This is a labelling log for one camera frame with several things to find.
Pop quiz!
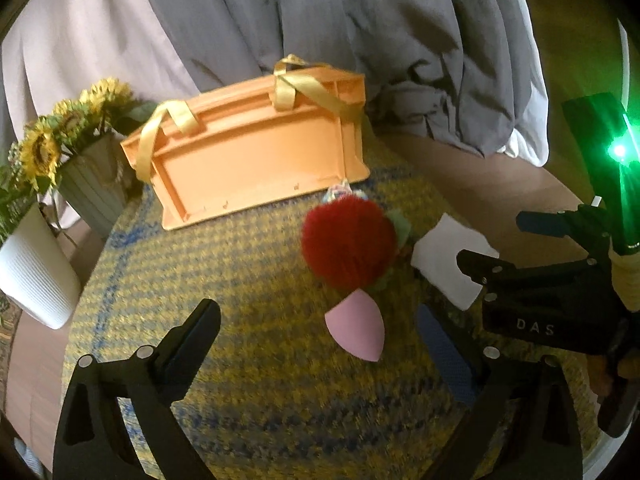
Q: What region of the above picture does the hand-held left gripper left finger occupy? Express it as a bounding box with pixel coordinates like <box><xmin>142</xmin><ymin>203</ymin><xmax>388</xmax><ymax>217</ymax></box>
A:
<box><xmin>52</xmin><ymin>298</ymin><xmax>222</xmax><ymax>480</ymax></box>

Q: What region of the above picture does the beige curtain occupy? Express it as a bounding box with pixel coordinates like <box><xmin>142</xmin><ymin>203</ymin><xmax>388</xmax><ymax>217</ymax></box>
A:
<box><xmin>0</xmin><ymin>0</ymin><xmax>201</xmax><ymax>211</ymax></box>

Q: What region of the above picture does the pink makeup sponge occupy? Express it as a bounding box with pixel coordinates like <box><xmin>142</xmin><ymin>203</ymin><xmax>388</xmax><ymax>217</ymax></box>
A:
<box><xmin>325</xmin><ymin>291</ymin><xmax>385</xmax><ymax>363</ymax></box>

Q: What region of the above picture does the grey curtain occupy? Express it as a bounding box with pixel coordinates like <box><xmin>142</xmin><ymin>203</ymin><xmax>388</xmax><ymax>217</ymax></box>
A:
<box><xmin>135</xmin><ymin>0</ymin><xmax>531</xmax><ymax>158</ymax></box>

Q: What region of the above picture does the small pastel toy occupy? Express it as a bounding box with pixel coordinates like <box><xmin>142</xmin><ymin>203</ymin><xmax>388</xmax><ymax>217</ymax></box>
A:
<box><xmin>322</xmin><ymin>180</ymin><xmax>354</xmax><ymax>206</ymax></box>

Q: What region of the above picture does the sunflower bouquet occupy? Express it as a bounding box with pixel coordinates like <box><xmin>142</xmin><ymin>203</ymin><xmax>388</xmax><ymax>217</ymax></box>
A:
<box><xmin>10</xmin><ymin>77</ymin><xmax>158</xmax><ymax>193</ymax></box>

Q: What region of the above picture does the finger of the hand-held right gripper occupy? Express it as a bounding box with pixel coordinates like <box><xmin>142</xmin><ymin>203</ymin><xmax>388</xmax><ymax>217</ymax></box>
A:
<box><xmin>516</xmin><ymin>204</ymin><xmax>609</xmax><ymax>261</ymax></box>
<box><xmin>456</xmin><ymin>249</ymin><xmax>519</xmax><ymax>304</ymax></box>

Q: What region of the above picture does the white sheer curtain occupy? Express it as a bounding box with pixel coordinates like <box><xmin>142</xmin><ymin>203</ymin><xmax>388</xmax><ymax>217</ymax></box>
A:
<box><xmin>500</xmin><ymin>0</ymin><xmax>550</xmax><ymax>167</ymax></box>

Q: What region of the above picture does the white curved rail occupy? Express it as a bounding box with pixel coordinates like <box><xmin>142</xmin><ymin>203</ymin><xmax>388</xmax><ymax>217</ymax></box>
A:
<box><xmin>617</xmin><ymin>19</ymin><xmax>632</xmax><ymax>111</ymax></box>

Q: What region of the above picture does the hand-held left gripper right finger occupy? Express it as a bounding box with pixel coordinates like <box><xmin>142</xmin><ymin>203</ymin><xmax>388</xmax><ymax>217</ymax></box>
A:
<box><xmin>415</xmin><ymin>304</ymin><xmax>583</xmax><ymax>480</ymax></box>

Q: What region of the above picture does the yellow and blue plaid blanket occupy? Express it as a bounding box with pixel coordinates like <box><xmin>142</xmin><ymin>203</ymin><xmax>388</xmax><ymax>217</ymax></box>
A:
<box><xmin>60</xmin><ymin>145</ymin><xmax>608</xmax><ymax>480</ymax></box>

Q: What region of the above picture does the grey-green ribbed flower pot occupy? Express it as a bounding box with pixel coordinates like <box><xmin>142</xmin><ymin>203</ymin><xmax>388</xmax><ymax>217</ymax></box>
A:
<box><xmin>59</xmin><ymin>132</ymin><xmax>138</xmax><ymax>240</ymax></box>

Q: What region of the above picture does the red fluffy plush toy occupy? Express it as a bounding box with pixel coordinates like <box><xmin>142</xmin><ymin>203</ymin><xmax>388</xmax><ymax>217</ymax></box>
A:
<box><xmin>300</xmin><ymin>199</ymin><xmax>413</xmax><ymax>293</ymax></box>

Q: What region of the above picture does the green leafy plant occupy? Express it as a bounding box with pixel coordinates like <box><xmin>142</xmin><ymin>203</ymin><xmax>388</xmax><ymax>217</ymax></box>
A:
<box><xmin>0</xmin><ymin>160</ymin><xmax>40</xmax><ymax>246</ymax></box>

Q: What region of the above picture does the white ribbed plant pot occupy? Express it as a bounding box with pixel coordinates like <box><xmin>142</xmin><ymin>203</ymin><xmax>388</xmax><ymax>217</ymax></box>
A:
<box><xmin>0</xmin><ymin>202</ymin><xmax>82</xmax><ymax>330</ymax></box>

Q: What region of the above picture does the orange basket with yellow handles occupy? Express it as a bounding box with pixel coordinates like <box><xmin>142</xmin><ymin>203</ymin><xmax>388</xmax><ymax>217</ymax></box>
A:
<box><xmin>120</xmin><ymin>54</ymin><xmax>371</xmax><ymax>232</ymax></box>

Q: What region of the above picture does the white square cloth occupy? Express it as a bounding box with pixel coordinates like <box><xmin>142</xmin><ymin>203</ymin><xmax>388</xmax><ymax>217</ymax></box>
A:
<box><xmin>410</xmin><ymin>213</ymin><xmax>501</xmax><ymax>309</ymax></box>

